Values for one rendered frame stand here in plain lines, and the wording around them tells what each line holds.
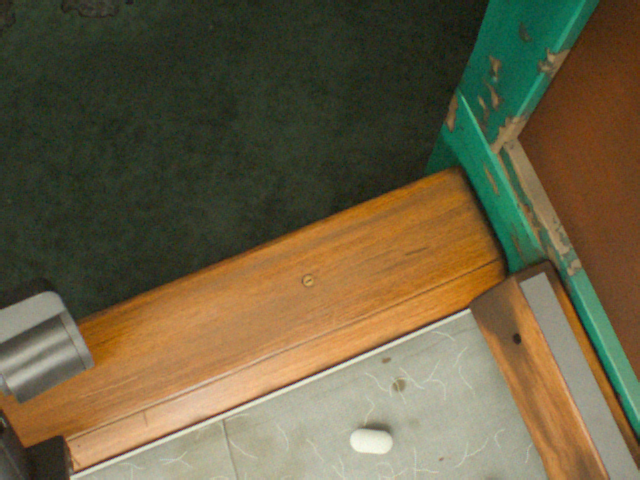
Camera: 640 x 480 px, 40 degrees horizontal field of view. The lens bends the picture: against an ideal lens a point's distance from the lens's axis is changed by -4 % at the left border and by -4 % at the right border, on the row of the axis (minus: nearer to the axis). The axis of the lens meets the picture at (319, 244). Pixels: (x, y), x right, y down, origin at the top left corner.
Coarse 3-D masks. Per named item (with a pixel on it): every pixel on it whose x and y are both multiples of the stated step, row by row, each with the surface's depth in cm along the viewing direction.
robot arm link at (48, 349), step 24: (24, 288) 59; (48, 288) 58; (0, 312) 56; (24, 312) 57; (48, 312) 58; (0, 336) 57; (24, 336) 57; (48, 336) 57; (72, 336) 58; (0, 360) 56; (24, 360) 57; (48, 360) 57; (72, 360) 58; (24, 384) 57; (48, 384) 58
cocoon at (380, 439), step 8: (360, 432) 74; (368, 432) 74; (376, 432) 74; (384, 432) 74; (352, 440) 74; (360, 440) 74; (368, 440) 74; (376, 440) 74; (384, 440) 74; (392, 440) 75; (360, 448) 74; (368, 448) 74; (376, 448) 74; (384, 448) 74
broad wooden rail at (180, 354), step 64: (448, 192) 79; (256, 256) 77; (320, 256) 77; (384, 256) 77; (448, 256) 77; (128, 320) 75; (192, 320) 75; (256, 320) 76; (320, 320) 76; (384, 320) 77; (64, 384) 74; (128, 384) 74; (192, 384) 74; (256, 384) 76; (128, 448) 75
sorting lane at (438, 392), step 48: (432, 336) 78; (480, 336) 78; (336, 384) 77; (384, 384) 77; (432, 384) 77; (480, 384) 77; (192, 432) 75; (240, 432) 76; (288, 432) 76; (336, 432) 76; (432, 432) 76; (480, 432) 76; (528, 432) 76
